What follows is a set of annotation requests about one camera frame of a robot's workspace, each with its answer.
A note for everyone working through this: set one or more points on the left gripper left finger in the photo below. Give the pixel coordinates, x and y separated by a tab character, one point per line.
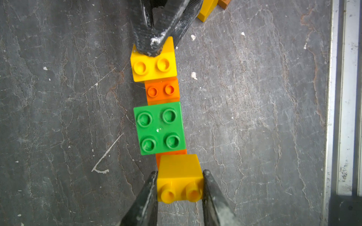
144	210

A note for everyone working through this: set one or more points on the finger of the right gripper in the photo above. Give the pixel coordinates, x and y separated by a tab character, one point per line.
189	15
153	22

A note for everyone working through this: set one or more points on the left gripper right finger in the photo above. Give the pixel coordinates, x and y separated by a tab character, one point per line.
216	210

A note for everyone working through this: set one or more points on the yellow lego brick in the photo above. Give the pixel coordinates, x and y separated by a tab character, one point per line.
179	178
207	7
162	67

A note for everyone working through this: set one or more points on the orange 2x4 lego plate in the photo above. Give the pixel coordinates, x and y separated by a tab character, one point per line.
162	93

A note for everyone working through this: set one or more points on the dark green lego brick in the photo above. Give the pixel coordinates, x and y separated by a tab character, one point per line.
160	128

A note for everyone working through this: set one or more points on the brown lego plate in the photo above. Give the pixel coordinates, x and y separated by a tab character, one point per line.
224	3

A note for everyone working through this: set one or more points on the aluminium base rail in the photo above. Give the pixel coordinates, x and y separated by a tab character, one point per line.
342	196

